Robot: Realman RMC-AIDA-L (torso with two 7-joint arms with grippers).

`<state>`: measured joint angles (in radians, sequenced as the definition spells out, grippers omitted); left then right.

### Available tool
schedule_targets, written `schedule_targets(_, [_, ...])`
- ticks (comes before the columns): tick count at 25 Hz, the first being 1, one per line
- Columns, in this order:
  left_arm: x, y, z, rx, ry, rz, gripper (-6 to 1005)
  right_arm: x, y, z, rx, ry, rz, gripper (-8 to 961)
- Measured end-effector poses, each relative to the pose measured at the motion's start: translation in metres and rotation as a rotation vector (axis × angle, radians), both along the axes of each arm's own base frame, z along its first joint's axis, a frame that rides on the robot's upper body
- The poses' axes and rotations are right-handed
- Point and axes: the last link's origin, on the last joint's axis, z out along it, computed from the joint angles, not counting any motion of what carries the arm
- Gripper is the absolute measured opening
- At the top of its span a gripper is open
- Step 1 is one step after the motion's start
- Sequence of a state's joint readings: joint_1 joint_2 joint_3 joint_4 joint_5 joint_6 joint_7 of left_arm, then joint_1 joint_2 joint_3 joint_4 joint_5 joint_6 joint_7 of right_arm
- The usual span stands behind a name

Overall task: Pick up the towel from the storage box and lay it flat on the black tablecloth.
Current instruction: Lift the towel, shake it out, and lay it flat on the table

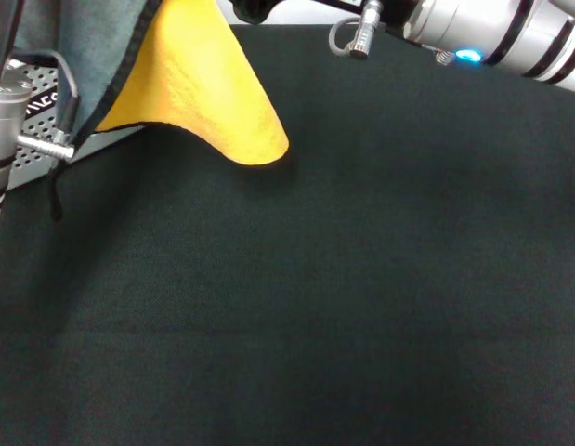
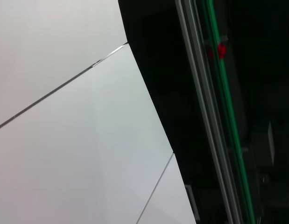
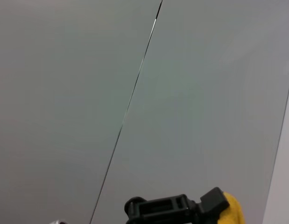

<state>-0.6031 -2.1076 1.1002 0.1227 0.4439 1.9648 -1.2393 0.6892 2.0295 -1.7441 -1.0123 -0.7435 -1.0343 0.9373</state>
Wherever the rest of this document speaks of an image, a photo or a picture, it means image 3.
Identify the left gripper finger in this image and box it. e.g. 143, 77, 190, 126
124, 186, 231, 224

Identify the yellow and grey towel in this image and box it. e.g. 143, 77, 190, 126
216, 190, 247, 224

